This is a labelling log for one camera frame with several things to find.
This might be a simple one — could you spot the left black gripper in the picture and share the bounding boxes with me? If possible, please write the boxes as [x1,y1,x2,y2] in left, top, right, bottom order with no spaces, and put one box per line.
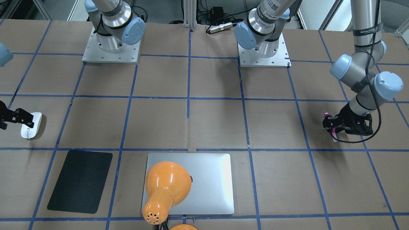
[322,105,374,136]

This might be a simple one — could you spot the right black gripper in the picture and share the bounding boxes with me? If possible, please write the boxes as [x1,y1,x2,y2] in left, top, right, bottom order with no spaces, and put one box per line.
[0,101,35,130]

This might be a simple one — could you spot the pink marker pen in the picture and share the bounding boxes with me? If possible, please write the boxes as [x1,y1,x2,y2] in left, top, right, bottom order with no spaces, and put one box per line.
[324,113,338,142]

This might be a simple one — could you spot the white computer mouse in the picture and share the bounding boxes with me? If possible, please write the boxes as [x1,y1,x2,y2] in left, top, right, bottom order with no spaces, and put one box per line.
[20,112,42,139]

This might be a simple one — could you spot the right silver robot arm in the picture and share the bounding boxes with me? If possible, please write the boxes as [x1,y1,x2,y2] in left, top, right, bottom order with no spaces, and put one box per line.
[82,0,146,64]

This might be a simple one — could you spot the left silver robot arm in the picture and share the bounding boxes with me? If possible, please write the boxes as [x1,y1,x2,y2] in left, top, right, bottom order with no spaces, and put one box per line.
[234,0,403,137]

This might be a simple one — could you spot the black mousepad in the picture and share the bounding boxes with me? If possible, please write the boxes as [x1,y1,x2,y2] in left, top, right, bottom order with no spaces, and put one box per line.
[47,150,113,214]

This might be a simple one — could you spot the silver laptop notebook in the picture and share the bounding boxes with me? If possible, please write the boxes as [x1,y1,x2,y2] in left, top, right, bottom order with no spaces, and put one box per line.
[146,152,234,215]

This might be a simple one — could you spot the silver cylindrical connector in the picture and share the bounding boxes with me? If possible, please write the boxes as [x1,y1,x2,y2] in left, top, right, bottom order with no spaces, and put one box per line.
[206,22,233,35]

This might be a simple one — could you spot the orange desk lamp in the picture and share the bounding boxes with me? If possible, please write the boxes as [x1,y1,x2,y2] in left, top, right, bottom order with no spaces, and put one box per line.
[142,161,193,230]

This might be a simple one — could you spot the black power strip box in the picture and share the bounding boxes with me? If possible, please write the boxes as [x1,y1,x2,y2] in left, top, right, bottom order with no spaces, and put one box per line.
[208,6,224,22]

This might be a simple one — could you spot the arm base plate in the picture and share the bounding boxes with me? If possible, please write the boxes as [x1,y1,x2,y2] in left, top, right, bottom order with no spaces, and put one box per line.
[82,29,141,64]
[237,33,291,68]

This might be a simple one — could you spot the aluminium frame post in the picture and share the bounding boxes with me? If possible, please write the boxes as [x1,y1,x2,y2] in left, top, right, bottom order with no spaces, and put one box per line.
[182,0,197,30]

